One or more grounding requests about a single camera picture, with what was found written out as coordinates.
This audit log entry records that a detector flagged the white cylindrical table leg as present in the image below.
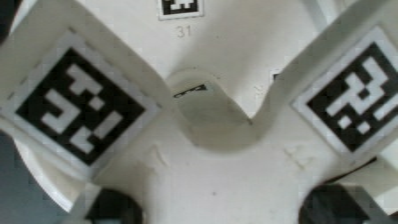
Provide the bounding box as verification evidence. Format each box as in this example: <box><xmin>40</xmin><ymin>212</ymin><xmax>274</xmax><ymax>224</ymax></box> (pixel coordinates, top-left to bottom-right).
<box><xmin>168</xmin><ymin>69</ymin><xmax>256</xmax><ymax>153</ymax></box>

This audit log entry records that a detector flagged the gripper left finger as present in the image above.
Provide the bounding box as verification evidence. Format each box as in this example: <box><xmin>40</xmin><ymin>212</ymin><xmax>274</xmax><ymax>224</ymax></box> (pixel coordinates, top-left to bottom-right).
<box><xmin>61</xmin><ymin>186</ymin><xmax>145</xmax><ymax>224</ymax></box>

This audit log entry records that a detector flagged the white cross table base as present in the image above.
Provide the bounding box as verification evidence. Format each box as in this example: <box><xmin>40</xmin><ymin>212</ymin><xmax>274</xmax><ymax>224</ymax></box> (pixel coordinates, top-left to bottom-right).
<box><xmin>0</xmin><ymin>0</ymin><xmax>398</xmax><ymax>224</ymax></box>

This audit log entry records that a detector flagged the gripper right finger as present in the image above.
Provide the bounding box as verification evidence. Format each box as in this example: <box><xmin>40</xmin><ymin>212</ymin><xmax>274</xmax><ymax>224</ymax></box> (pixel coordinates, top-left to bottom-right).
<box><xmin>299</xmin><ymin>183</ymin><xmax>398</xmax><ymax>224</ymax></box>

